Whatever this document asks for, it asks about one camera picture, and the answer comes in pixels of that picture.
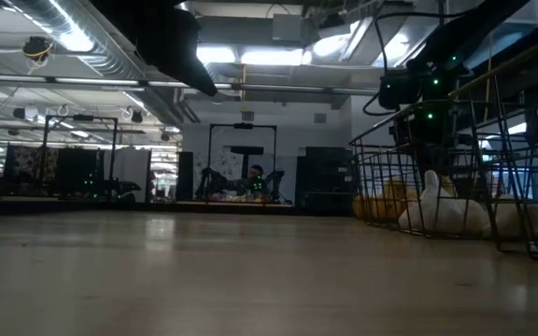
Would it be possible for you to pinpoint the black cabinet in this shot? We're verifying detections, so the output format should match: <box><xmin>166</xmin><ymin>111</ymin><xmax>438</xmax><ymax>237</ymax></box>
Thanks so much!
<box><xmin>295</xmin><ymin>146</ymin><xmax>355</xmax><ymax>217</ymax></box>

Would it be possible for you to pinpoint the person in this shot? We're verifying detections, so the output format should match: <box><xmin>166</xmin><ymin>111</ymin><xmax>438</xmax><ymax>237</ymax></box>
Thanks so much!
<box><xmin>231</xmin><ymin>163</ymin><xmax>270</xmax><ymax>202</ymax></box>

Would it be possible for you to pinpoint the yellow lemon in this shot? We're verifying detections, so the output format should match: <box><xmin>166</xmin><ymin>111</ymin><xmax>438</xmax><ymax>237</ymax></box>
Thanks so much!
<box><xmin>383</xmin><ymin>175</ymin><xmax>408</xmax><ymax>200</ymax></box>
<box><xmin>352</xmin><ymin>194</ymin><xmax>382</xmax><ymax>219</ymax></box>

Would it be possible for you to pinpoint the gold wire basket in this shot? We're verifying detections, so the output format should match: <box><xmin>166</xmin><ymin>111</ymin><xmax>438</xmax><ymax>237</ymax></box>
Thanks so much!
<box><xmin>348</xmin><ymin>100</ymin><xmax>538</xmax><ymax>242</ymax></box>
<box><xmin>448</xmin><ymin>27</ymin><xmax>538</xmax><ymax>261</ymax></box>
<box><xmin>348</xmin><ymin>147</ymin><xmax>457</xmax><ymax>221</ymax></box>

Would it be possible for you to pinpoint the black background equipment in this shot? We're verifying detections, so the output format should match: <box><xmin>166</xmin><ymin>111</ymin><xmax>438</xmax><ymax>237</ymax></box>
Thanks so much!
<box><xmin>196</xmin><ymin>166</ymin><xmax>287</xmax><ymax>204</ymax></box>

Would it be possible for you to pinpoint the patterned fabric panel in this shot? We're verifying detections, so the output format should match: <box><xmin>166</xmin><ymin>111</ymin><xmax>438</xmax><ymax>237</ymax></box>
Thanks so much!
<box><xmin>5</xmin><ymin>145</ymin><xmax>60</xmax><ymax>195</ymax></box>

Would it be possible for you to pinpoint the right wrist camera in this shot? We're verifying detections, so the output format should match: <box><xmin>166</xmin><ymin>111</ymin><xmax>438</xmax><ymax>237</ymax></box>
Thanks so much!
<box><xmin>378</xmin><ymin>69</ymin><xmax>422</xmax><ymax>111</ymax></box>

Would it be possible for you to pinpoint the grey ceiling pipe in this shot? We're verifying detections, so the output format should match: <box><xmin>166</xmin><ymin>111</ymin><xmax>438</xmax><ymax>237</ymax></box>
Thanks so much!
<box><xmin>0</xmin><ymin>73</ymin><xmax>382</xmax><ymax>98</ymax></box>

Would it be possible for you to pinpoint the silver ventilation duct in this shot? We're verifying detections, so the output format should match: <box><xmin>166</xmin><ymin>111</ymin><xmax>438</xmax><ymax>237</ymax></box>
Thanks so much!
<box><xmin>11</xmin><ymin>0</ymin><xmax>191</xmax><ymax>125</ymax></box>

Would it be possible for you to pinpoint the orange-yellow lemon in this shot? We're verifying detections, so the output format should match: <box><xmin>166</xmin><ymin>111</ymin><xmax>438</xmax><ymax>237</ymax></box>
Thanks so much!
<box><xmin>439</xmin><ymin>175</ymin><xmax>457</xmax><ymax>197</ymax></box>
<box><xmin>378</xmin><ymin>198</ymin><xmax>410</xmax><ymax>221</ymax></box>

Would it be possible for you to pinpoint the black gantry frame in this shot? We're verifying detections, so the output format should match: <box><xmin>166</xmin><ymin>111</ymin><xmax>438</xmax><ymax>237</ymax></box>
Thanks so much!
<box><xmin>41</xmin><ymin>113</ymin><xmax>120</xmax><ymax>197</ymax></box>
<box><xmin>206</xmin><ymin>122</ymin><xmax>278</xmax><ymax>203</ymax></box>

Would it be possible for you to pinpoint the yellow-black ceiling cable reel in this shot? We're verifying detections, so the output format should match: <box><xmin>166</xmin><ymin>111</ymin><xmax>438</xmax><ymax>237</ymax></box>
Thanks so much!
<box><xmin>21</xmin><ymin>35</ymin><xmax>55</xmax><ymax>64</ymax></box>

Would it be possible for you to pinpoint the white partition panel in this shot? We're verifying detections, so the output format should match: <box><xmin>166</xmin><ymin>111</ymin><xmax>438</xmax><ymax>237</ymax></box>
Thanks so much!
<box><xmin>111</xmin><ymin>147</ymin><xmax>152</xmax><ymax>203</ymax></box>

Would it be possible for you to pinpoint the tall black panel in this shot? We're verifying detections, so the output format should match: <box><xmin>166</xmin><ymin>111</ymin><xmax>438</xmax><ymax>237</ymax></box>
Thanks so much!
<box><xmin>177</xmin><ymin>151</ymin><xmax>194</xmax><ymax>202</ymax></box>

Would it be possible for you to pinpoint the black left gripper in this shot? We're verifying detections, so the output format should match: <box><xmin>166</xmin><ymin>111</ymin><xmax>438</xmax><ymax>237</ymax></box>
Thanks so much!
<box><xmin>89</xmin><ymin>0</ymin><xmax>219</xmax><ymax>98</ymax></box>

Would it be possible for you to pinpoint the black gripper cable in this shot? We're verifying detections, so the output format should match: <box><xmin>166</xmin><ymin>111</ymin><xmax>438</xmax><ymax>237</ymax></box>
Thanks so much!
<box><xmin>361</xmin><ymin>9</ymin><xmax>466</xmax><ymax>118</ymax></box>

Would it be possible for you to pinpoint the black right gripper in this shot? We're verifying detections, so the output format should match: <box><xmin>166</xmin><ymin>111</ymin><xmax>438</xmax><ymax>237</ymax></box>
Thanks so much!
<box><xmin>392</xmin><ymin>67</ymin><xmax>461</xmax><ymax>181</ymax></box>

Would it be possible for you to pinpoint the black aluminium rail frame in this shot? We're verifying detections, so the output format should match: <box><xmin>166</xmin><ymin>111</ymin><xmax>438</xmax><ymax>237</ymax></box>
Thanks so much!
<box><xmin>0</xmin><ymin>199</ymin><xmax>359</xmax><ymax>217</ymax></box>

